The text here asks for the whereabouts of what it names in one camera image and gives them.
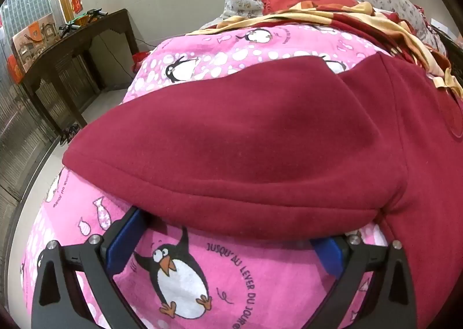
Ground red plastic bin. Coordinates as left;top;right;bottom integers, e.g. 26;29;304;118
131;51;150;70

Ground black power cable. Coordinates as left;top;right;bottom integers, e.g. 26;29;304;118
105;36;156;80

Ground small red box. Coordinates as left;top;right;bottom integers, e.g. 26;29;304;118
7;56;24;84

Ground red and gold striped quilt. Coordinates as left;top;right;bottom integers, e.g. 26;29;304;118
186;1;463;98

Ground dark slippers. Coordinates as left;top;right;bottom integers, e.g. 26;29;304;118
60;124;82;147

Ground window with metal grille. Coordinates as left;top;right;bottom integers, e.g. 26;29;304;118
0;0;55;44

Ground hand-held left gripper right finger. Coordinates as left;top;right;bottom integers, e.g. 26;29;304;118
311;231;418;329

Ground pink penguin print blanket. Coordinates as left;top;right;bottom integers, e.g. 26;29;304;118
20;23;398;329

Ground green and black device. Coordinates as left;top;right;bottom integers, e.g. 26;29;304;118
74;9;109;26

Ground dark wooden console table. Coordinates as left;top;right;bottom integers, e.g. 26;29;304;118
20;8;138;134

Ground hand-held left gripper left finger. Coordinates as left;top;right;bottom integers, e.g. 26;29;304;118
31;206;149;329

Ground dark red fleece garment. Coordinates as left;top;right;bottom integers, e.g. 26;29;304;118
62;50;463;329

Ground orange printed box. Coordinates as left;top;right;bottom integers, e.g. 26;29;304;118
12;21;58;74

